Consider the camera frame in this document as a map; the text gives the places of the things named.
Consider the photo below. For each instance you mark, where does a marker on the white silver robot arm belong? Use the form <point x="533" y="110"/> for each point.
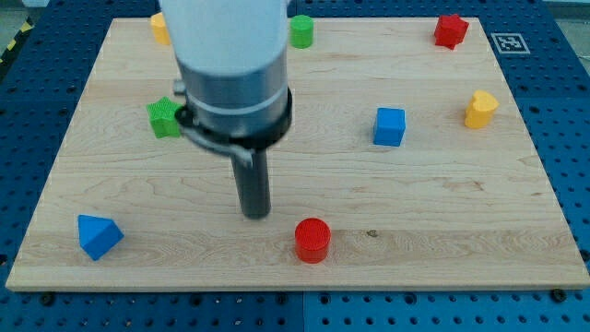
<point x="232" y="59"/>

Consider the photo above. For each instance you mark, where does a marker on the blue triangular prism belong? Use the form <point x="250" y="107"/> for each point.
<point x="97" y="236"/>

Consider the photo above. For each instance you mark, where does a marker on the green star block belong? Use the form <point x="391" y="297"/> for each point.
<point x="162" y="117"/>

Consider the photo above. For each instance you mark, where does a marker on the yellow block top left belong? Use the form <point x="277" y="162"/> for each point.
<point x="159" y="29"/>

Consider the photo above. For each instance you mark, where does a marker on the yellow heart block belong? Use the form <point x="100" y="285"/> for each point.
<point x="480" y="109"/>

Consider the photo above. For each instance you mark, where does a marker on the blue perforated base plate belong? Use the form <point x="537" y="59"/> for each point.
<point x="40" y="93"/>

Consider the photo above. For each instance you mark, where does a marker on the blue cube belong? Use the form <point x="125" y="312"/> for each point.
<point x="389" y="127"/>

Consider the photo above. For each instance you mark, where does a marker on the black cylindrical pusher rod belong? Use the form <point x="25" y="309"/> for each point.
<point x="253" y="186"/>

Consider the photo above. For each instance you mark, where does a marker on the white fiducial marker tag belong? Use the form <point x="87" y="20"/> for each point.
<point x="509" y="43"/>

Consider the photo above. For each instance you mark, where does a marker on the green cylinder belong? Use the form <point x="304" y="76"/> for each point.
<point x="301" y="29"/>

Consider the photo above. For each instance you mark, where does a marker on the wooden board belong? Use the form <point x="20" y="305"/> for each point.
<point x="451" y="209"/>

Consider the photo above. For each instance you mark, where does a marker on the red star block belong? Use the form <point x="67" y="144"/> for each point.
<point x="450" y="31"/>

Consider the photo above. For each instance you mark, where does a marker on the red cylinder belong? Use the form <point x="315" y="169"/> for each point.
<point x="312" y="240"/>

